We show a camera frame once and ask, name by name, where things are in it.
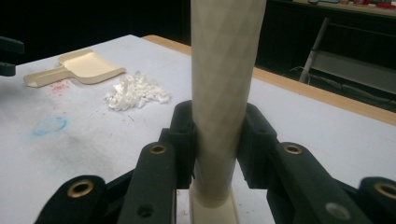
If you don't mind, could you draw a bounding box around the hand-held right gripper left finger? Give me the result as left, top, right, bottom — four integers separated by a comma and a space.
159, 99, 198, 190

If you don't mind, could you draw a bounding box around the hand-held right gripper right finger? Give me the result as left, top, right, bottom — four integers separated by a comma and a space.
236, 103, 278, 189

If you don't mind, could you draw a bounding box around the cream hand brush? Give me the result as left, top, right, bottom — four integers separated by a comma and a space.
189, 0, 268, 224

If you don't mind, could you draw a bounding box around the pile of white paper shreds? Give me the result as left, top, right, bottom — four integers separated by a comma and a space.
104, 71, 172, 112

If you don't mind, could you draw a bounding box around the cream dustpan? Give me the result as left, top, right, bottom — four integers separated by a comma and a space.
23, 48, 127, 89

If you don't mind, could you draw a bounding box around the grey metal stand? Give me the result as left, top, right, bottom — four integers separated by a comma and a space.
298, 17, 396, 95

